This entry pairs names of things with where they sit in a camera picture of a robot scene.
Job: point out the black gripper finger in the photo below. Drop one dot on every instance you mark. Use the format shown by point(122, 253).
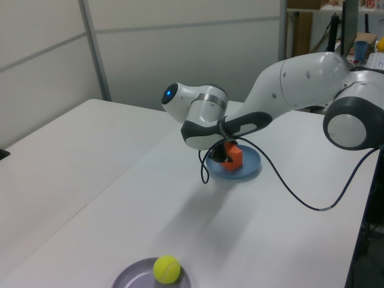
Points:
point(219, 154)

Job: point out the orange foam cube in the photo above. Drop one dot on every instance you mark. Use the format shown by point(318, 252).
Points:
point(235, 160)

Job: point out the plain yellow tennis ball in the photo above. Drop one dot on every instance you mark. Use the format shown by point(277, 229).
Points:
point(166, 269)

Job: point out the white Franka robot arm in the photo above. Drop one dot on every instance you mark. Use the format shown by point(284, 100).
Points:
point(300, 84)

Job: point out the blue plastic plate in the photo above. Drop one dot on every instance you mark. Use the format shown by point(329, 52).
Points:
point(250, 163)

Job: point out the brown cardboard board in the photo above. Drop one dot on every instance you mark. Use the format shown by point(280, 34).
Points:
point(300, 33)

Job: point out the purple plastic plate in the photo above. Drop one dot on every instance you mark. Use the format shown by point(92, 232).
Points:
point(132, 276)

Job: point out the silver metal stand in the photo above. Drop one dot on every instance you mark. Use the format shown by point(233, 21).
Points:
point(358, 63)

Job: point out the black stand pole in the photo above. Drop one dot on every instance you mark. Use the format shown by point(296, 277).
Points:
point(333, 33)

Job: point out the flat cardboard box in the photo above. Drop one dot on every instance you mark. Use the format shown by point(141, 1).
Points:
point(304, 3)

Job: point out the blue cup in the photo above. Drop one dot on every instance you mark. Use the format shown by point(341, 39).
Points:
point(360, 51)

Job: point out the dark computer monitor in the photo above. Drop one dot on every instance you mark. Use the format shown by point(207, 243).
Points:
point(349, 27)

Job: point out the white keyboard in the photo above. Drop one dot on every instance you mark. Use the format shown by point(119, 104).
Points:
point(376, 61)

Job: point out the small cardboard box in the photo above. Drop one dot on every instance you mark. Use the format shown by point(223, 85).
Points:
point(371, 39)

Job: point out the yellow round object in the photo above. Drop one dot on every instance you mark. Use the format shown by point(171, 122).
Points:
point(380, 43)

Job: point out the grey partition post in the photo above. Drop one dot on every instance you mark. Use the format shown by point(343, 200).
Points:
point(282, 30)
point(94, 51)

